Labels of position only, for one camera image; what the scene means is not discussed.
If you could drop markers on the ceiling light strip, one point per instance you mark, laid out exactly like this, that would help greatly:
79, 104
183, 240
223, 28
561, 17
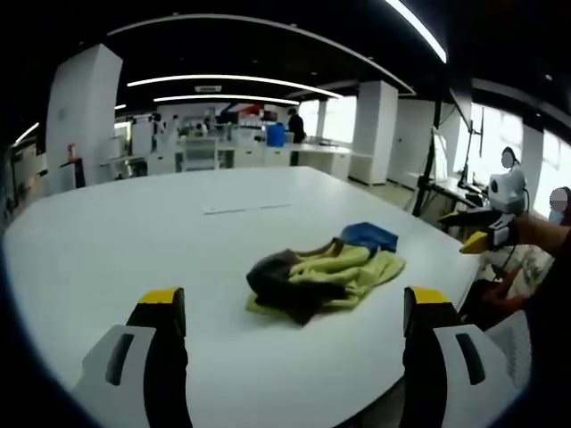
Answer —
232, 79
223, 98
419, 29

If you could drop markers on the long white desk row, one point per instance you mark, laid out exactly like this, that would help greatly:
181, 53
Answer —
285, 156

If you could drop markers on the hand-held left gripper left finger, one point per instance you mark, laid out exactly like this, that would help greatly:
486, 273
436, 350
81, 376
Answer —
134, 356

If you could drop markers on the person's right hand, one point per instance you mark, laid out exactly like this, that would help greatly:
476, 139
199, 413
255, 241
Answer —
533, 229

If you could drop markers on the person's patterned trousers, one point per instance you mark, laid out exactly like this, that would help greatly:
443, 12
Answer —
528, 263

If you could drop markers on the white open shelf unit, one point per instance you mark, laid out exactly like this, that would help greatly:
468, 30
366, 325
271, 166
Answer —
200, 153

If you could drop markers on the blue barrel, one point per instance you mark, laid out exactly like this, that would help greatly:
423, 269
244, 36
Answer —
275, 134

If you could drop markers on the white mesh chair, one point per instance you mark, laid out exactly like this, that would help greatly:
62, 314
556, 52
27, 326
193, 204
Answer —
508, 343

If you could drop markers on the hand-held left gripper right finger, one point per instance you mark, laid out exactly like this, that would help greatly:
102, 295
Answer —
450, 356

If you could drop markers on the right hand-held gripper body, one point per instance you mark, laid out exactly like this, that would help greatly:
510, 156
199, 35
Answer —
508, 189

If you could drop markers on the black tripod stand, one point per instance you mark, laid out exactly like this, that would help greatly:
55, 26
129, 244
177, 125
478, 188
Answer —
426, 178

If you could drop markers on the yellow brown blue garment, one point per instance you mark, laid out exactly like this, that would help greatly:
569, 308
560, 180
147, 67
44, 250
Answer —
321, 276

